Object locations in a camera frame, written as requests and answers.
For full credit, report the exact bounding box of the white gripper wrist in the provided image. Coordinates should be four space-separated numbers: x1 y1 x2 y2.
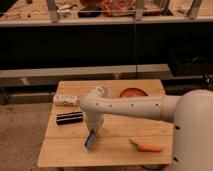
85 113 104 148

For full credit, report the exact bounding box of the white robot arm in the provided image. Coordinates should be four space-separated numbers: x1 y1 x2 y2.
80 86 213 171

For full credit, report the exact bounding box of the black rectangular block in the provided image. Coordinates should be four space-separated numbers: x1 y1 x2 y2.
56 112 83 125

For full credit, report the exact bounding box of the wooden table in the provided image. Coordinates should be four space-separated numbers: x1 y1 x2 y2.
37 79 174 168

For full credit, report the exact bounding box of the orange carrot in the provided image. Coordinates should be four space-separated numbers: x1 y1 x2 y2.
129 140 163 152

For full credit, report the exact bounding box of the red bowl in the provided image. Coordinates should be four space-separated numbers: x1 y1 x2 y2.
120 88 147 98

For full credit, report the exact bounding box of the long workbench shelf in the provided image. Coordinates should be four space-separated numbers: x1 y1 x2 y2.
0 64 172 87

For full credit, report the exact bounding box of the red clutter on bench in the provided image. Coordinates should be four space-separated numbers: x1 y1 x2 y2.
101 0 135 17

